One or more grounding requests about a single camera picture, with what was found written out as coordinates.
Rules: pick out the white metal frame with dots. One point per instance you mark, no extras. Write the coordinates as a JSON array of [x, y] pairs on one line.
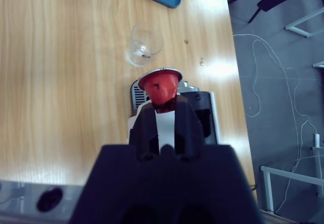
[[297, 30], [267, 183]]

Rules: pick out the white capsule coffee machine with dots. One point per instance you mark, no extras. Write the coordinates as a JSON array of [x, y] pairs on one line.
[[165, 130]]

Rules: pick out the clear drinking glass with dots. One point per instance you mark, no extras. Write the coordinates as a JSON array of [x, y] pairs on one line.
[[141, 54]]

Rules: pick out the red coffee capsule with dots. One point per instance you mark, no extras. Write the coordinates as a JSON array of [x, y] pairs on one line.
[[162, 87]]

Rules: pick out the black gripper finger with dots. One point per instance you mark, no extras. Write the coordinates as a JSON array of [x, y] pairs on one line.
[[187, 125], [145, 127]]

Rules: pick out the metal drip tray grate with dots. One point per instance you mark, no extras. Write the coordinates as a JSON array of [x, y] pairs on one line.
[[136, 94]]

